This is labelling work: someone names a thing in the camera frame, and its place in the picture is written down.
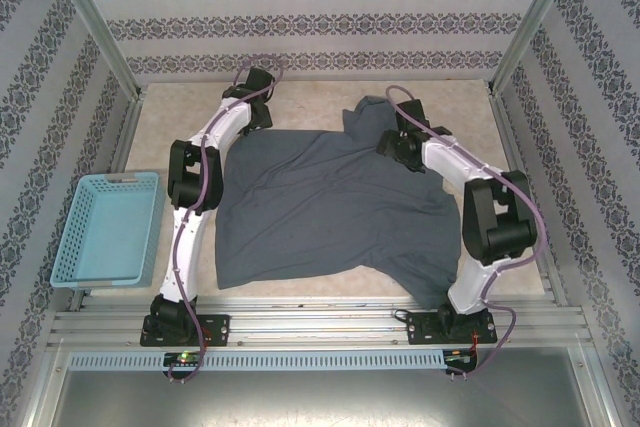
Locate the grey t-shirt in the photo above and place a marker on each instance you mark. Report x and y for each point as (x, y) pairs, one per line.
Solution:
(325, 207)

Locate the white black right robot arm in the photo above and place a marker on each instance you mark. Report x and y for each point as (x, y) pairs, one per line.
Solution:
(450, 162)

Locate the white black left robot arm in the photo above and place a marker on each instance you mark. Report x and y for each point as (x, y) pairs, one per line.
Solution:
(192, 247)

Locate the light blue plastic basket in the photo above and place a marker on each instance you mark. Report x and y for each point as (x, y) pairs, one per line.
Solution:
(110, 232)

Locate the small circuit board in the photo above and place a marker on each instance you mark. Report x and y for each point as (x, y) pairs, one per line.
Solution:
(185, 359)
(457, 357)

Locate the steel sheet panel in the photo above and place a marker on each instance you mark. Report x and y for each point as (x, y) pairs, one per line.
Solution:
(320, 402)

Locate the aluminium frame post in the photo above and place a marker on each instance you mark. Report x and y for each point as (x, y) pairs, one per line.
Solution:
(100, 32)
(532, 22)

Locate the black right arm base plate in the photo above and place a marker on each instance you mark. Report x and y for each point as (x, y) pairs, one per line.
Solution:
(420, 329)

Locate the aluminium mounting rail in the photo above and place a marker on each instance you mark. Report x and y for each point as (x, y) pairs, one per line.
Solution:
(310, 327)

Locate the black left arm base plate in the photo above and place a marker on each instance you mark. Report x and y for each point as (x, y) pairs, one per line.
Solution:
(217, 329)

